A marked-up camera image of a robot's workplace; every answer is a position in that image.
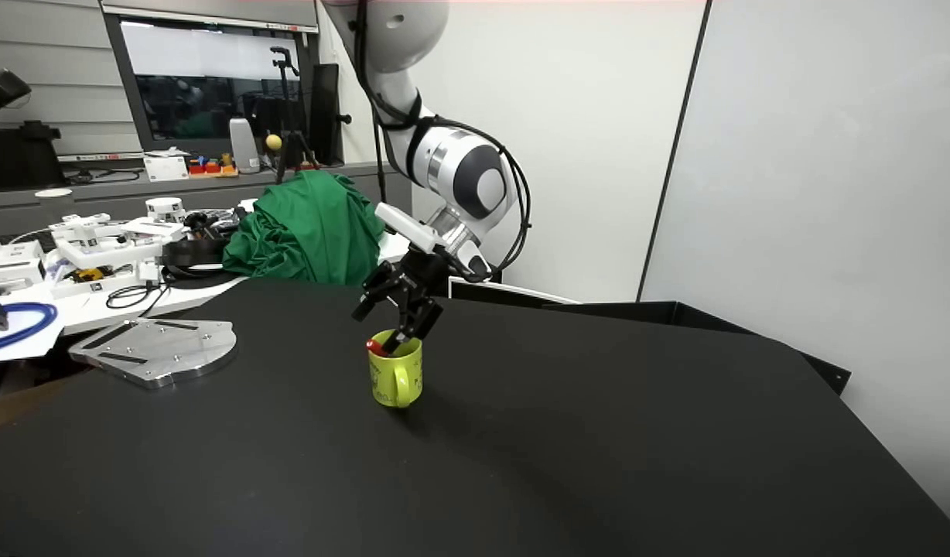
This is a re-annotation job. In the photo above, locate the dark monitor screen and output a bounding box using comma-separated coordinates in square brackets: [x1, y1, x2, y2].
[111, 18, 305, 150]

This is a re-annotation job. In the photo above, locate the green cloth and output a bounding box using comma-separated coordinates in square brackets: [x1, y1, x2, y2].
[222, 170, 384, 286]

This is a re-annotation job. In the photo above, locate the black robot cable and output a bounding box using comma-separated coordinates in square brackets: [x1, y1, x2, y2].
[418, 115, 535, 279]

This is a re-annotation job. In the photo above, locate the blue cable loop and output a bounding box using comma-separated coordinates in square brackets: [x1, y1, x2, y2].
[0, 300, 61, 358]

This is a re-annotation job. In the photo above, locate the orange capped white marker pen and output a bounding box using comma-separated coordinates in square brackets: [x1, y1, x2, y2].
[366, 330, 391, 357]

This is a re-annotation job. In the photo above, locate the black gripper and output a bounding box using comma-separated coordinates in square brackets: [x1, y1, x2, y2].
[353, 246, 452, 352]

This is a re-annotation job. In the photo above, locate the yellow-green ceramic mug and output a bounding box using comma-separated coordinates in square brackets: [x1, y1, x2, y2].
[366, 341, 424, 408]

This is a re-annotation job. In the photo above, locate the white equipment clutter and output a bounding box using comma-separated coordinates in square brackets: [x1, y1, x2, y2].
[0, 194, 261, 311]

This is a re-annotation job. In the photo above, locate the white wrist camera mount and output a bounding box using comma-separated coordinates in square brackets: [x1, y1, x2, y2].
[374, 205, 491, 281]

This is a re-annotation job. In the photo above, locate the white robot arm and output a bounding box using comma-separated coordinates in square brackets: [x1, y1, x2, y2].
[347, 0, 510, 352]

